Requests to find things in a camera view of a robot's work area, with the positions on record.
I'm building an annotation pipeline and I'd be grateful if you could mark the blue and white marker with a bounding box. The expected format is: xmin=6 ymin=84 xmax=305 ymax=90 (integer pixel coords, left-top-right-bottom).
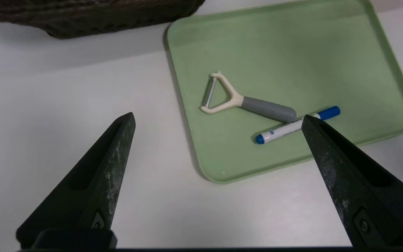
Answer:
xmin=256 ymin=106 xmax=341 ymax=145

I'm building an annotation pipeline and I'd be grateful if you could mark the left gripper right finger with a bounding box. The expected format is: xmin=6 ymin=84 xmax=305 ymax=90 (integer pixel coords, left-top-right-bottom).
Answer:
xmin=301 ymin=115 xmax=403 ymax=247

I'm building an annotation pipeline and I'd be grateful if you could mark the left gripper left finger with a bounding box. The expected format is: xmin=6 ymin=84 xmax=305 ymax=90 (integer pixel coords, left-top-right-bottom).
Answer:
xmin=16 ymin=112 xmax=136 ymax=249

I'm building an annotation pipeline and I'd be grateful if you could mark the white peeler with grey handle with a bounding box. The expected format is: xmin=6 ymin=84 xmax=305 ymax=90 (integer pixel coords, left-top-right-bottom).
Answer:
xmin=200 ymin=72 xmax=297 ymax=123

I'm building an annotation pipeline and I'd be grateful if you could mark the dark brown wicker basket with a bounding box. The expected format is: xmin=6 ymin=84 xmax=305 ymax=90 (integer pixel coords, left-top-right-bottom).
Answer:
xmin=0 ymin=0 xmax=205 ymax=39

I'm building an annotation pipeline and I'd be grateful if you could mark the green plastic tray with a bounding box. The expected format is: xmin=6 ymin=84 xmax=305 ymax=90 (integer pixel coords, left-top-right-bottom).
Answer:
xmin=166 ymin=0 xmax=403 ymax=184

